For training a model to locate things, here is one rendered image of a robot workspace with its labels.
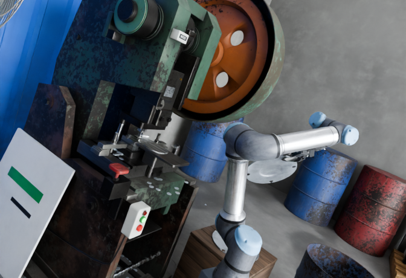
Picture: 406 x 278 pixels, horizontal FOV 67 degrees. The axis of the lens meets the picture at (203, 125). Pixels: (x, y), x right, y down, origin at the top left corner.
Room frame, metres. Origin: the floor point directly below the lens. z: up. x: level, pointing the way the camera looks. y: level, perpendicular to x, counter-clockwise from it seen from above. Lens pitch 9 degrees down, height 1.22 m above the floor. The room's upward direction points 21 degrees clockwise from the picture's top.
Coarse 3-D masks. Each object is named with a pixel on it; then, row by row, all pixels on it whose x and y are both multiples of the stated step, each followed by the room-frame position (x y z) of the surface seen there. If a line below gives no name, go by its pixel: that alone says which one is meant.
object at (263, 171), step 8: (272, 160) 1.58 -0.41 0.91; (280, 160) 1.59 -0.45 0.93; (248, 168) 1.61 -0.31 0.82; (256, 168) 1.62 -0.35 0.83; (264, 168) 1.64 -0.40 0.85; (272, 168) 1.65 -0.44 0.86; (280, 168) 1.66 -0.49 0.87; (288, 168) 1.66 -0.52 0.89; (296, 168) 1.67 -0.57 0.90; (248, 176) 1.67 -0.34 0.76; (256, 176) 1.68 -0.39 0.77; (264, 176) 1.69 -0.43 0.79; (272, 176) 1.70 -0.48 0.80; (280, 176) 1.71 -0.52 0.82
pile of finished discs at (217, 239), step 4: (216, 232) 1.72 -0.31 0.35; (212, 236) 1.65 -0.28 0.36; (216, 236) 1.67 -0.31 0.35; (220, 236) 1.69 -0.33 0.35; (216, 240) 1.63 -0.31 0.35; (220, 240) 1.65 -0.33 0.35; (216, 244) 1.58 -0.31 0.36; (220, 244) 1.60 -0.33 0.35; (224, 244) 1.62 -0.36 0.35; (220, 248) 1.55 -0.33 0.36; (224, 248) 1.58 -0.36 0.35; (224, 252) 1.53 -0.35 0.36
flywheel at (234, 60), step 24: (216, 0) 1.85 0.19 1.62; (240, 0) 1.77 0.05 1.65; (240, 24) 1.79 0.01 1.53; (264, 24) 1.68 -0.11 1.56; (216, 48) 1.79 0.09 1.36; (240, 48) 1.76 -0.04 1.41; (264, 48) 1.66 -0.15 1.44; (216, 72) 1.81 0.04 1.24; (240, 72) 1.74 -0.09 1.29; (264, 72) 1.67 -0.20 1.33; (216, 96) 1.78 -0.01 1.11; (240, 96) 1.67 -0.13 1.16
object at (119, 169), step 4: (112, 164) 1.12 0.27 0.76; (116, 164) 1.13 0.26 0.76; (120, 164) 1.15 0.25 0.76; (112, 168) 1.10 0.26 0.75; (116, 168) 1.10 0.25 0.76; (120, 168) 1.12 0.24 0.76; (124, 168) 1.13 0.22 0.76; (116, 172) 1.09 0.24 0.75; (120, 172) 1.09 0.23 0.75; (124, 172) 1.11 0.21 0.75; (128, 172) 1.13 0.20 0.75; (116, 176) 1.12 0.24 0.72
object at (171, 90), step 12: (168, 84) 1.46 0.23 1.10; (180, 84) 1.54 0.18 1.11; (168, 96) 1.49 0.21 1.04; (132, 108) 1.48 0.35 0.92; (144, 108) 1.44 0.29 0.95; (156, 108) 1.42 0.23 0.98; (168, 108) 1.52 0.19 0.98; (144, 120) 1.43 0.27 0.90; (156, 120) 1.43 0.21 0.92; (168, 120) 1.48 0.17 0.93
